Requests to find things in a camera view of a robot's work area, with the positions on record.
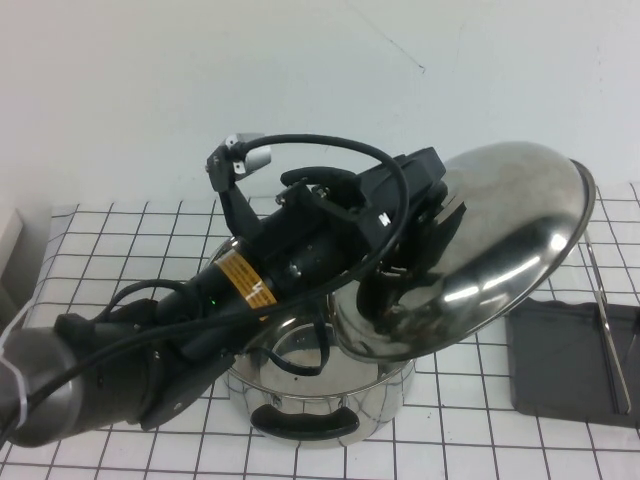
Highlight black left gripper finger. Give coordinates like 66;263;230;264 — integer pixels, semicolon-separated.
424;185;470;237
377;243;427;282

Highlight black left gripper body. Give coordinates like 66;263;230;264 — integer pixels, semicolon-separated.
259;147;454;286

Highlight steel pot lid black knob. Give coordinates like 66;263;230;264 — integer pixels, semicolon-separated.
332;141;599;364

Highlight stainless steel cooking pot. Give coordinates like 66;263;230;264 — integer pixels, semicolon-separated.
204;167;418;448

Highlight white black grid tablecloth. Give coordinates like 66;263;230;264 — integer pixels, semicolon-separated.
0;182;640;480

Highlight beige box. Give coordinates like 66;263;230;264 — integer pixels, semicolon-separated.
0;207;29;321

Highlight black camera cable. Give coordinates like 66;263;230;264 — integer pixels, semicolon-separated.
19;131;416;406

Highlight silver wrist camera black mount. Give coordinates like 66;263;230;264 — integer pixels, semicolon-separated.
203;131;274;241

